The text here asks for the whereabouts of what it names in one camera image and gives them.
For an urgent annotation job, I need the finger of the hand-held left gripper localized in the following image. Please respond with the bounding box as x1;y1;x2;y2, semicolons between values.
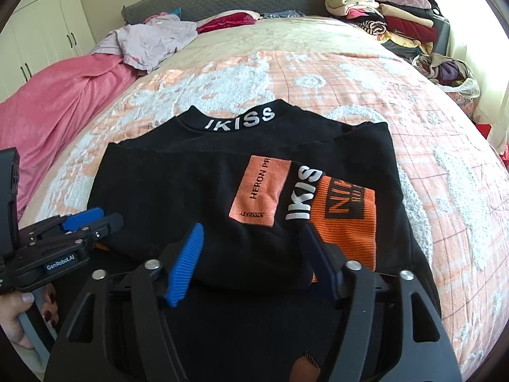
80;213;125;243
59;208;105;233

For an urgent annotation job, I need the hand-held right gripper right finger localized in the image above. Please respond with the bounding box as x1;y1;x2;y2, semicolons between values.
300;225;464;382

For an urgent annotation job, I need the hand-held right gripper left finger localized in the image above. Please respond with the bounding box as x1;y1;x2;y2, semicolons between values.
44;223;205;382

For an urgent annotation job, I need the black sweater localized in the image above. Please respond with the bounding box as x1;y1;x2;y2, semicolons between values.
85;99;442;382

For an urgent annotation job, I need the white bag of clothes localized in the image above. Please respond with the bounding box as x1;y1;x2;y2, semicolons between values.
411;53;482;97

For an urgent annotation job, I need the pile of folded clothes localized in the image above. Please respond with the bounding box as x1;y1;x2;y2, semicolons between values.
323;0;442;54

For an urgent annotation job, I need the person's left hand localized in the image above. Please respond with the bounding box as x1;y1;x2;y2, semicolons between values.
0;290;61;351

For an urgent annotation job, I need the person's right hand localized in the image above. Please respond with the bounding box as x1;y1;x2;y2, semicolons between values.
288;352;324;382

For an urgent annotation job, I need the pink quilt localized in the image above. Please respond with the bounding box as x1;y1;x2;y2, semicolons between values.
0;53;146;219

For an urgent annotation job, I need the orange white patterned blanket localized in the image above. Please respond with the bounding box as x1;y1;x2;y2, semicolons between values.
18;16;509;367

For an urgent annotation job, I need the lilac garment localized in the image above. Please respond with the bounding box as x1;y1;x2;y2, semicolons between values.
89;14;198;73

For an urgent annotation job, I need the white wardrobe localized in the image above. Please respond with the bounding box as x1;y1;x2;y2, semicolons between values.
0;0;96;100

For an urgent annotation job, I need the floral pillow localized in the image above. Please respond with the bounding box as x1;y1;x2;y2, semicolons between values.
449;89;478;118

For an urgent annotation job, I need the red cushion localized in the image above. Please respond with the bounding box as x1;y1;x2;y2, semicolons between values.
197;11;262;34

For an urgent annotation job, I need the cream curtain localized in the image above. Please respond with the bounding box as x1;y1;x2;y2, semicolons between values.
425;0;509;156

